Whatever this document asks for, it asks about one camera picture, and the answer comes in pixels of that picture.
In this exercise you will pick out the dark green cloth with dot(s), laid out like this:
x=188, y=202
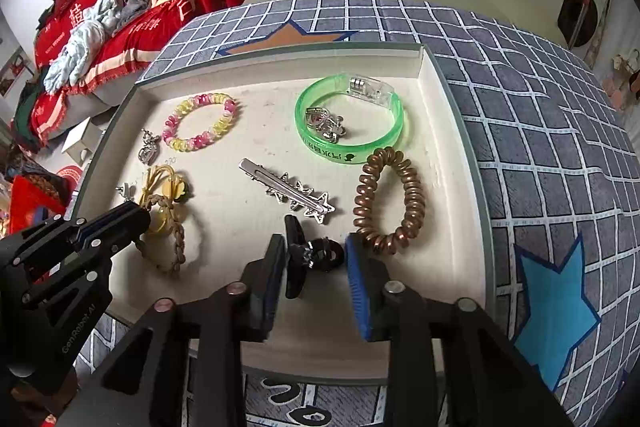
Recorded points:
x=30, y=117

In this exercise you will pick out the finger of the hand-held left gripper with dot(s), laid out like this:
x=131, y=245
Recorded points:
x=107, y=247
x=115, y=218

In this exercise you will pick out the grey shallow tray box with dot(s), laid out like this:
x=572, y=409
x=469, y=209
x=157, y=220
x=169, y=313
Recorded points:
x=280, y=142

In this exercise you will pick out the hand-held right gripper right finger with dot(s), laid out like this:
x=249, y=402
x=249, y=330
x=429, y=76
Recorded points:
x=360, y=292

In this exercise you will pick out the red gift bag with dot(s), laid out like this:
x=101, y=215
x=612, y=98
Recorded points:
x=30, y=202

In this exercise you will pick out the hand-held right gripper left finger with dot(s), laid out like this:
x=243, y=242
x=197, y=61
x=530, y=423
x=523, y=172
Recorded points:
x=272, y=287

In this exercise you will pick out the grey garment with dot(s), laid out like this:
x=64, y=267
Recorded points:
x=132, y=9

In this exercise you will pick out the brown wooden ornament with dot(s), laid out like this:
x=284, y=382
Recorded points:
x=627, y=77

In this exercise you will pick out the pale green sofa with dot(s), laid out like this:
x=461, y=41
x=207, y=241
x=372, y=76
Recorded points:
x=117, y=89

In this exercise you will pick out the small white box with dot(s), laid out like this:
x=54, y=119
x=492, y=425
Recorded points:
x=80, y=142

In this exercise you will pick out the grey checked tablecloth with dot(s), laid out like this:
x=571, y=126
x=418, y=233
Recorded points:
x=550, y=132

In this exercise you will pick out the pink silver clip charm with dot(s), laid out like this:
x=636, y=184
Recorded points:
x=327, y=129

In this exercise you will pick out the light blue garment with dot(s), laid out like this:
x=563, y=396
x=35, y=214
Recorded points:
x=75, y=52

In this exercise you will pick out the framed wall picture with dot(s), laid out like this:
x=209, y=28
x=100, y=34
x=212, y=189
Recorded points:
x=15, y=72

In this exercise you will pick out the black claw hair clip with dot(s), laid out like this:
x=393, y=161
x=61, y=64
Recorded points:
x=320, y=254

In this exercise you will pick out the silver star hair clip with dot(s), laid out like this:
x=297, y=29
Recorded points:
x=290, y=194

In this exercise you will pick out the small earring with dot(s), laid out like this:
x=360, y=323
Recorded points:
x=126, y=191

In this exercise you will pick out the round dark red decoration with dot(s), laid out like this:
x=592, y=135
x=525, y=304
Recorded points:
x=577, y=17

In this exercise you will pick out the red round patterned box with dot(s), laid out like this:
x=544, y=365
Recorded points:
x=67, y=177

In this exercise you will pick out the silver rhinestone hair clip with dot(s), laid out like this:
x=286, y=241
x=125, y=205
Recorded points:
x=148, y=152

